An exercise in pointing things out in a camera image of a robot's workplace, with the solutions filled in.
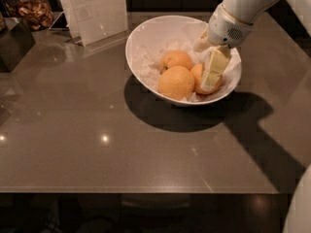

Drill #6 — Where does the clear acrylic sign holder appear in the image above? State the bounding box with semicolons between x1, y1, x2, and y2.
60;0;129;49

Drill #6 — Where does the dark square box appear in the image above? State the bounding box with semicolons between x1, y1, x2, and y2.
0;17;35;73

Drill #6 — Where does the white paper bowl liner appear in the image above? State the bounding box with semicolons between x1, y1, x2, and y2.
131;21;242;103

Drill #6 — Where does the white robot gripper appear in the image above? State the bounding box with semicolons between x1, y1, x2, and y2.
193;5;253;91

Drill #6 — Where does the orange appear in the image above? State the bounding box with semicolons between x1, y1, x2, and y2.
159;50;193;73
157;66;195;100
190;63;223;95

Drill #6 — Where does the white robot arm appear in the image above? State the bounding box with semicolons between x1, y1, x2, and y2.
194;0;311;233

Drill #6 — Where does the glass jar of dried snacks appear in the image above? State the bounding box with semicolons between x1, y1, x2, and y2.
1;0;53;31

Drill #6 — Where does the white tilted ceramic bowl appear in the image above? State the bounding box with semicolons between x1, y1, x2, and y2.
124;15;243;107

